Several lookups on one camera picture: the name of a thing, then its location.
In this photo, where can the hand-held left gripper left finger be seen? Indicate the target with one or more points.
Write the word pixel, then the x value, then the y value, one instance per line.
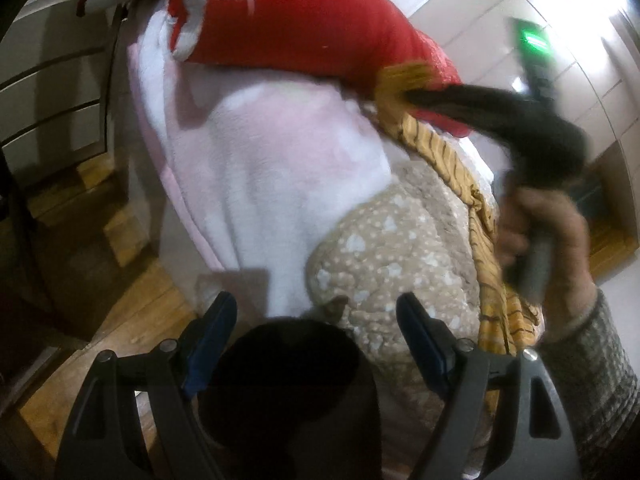
pixel 215 340

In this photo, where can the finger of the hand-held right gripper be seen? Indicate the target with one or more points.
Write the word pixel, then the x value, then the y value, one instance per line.
pixel 440 101

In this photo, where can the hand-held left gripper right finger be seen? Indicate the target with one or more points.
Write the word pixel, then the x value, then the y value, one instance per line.
pixel 422 340

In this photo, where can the yellow striped garment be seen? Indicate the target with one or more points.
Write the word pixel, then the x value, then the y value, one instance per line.
pixel 481 205

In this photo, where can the person's right forearm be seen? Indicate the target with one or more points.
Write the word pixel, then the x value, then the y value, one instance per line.
pixel 600 400

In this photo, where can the person's right hand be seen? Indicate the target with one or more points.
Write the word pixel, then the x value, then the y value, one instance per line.
pixel 570 260

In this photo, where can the beige dotted quilt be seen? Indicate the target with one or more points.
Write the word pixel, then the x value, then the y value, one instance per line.
pixel 390 260

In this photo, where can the glossy panelled wardrobe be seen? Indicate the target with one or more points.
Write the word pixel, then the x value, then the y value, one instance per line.
pixel 575 20

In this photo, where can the red quilt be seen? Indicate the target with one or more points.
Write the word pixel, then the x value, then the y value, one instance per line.
pixel 300 25

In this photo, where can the pink and white fleece blanket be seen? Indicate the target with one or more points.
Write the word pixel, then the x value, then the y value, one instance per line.
pixel 250 170

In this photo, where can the white drawer cabinet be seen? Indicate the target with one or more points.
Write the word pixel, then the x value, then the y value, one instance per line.
pixel 45 85

